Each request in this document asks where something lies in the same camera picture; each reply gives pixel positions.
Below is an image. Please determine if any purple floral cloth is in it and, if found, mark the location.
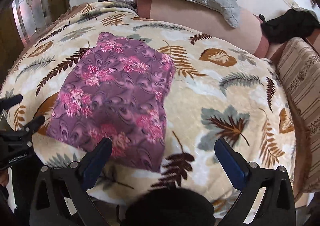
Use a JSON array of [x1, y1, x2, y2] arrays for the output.
[[47, 32, 175, 172]]

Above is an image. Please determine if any stained glass window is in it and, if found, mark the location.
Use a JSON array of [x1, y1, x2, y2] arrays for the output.
[[12, 0, 52, 46]]

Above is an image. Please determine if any black round object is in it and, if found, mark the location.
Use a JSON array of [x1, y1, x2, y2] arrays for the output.
[[116, 188, 216, 225]]

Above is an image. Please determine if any cream leaf-pattern blanket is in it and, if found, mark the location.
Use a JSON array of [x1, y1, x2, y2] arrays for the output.
[[1, 2, 296, 218]]

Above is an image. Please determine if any striped beige pillow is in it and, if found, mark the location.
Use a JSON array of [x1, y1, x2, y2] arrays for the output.
[[277, 37, 319, 193]]

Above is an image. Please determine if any black garment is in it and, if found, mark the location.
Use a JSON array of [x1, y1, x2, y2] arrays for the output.
[[260, 8, 319, 43]]

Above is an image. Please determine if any pink bolster pillow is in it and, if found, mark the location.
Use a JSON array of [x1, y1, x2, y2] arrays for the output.
[[137, 0, 286, 61]]

